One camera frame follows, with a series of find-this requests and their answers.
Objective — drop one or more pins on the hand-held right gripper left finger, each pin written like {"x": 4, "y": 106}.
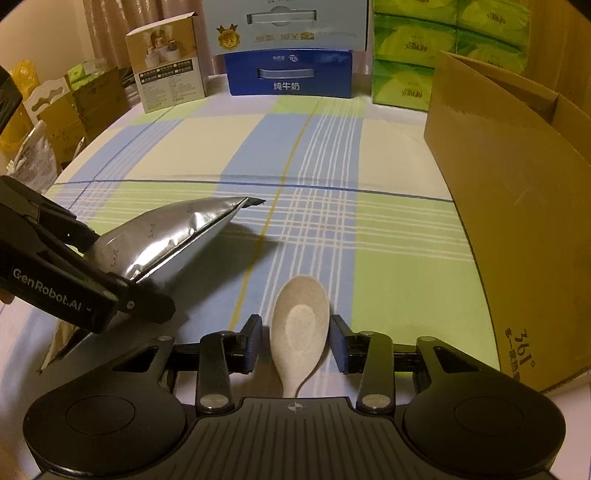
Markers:
{"x": 253, "y": 342}

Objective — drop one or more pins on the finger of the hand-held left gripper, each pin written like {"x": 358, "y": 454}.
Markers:
{"x": 147, "y": 302}
{"x": 69, "y": 224}

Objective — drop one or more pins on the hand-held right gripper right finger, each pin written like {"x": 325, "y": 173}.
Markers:
{"x": 337, "y": 344}

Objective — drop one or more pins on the beige plastic spoon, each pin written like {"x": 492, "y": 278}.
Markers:
{"x": 300, "y": 323}

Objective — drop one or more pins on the silver foil pouch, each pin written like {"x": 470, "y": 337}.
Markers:
{"x": 175, "y": 230}

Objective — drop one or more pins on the brown cardboard box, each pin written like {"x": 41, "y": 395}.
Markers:
{"x": 508, "y": 207}

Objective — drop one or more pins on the desktop with plaid tablecloth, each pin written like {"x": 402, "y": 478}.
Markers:
{"x": 392, "y": 230}

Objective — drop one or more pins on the white printed plastic bag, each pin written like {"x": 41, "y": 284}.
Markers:
{"x": 30, "y": 157}

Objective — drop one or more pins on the brown cardboard carton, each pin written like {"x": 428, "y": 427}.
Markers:
{"x": 97, "y": 106}

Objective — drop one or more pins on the white cardboard hanger package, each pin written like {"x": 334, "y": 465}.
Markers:
{"x": 46, "y": 99}

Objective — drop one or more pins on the small green tissue pack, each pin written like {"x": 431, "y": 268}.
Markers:
{"x": 83, "y": 74}

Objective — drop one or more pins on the yellow plastic bag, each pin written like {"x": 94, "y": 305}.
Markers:
{"x": 23, "y": 76}

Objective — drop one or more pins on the white appliance product box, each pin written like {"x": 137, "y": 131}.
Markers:
{"x": 171, "y": 87}

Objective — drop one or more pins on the brown curtain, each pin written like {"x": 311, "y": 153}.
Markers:
{"x": 106, "y": 27}

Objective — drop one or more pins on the dark blue milk carton box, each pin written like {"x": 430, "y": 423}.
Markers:
{"x": 323, "y": 74}

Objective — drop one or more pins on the light blue milk carton box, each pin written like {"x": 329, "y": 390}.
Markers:
{"x": 277, "y": 37}

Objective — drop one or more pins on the stack of green tissue packs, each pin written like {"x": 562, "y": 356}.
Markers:
{"x": 401, "y": 46}

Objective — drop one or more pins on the wooden door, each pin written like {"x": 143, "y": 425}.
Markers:
{"x": 568, "y": 55}

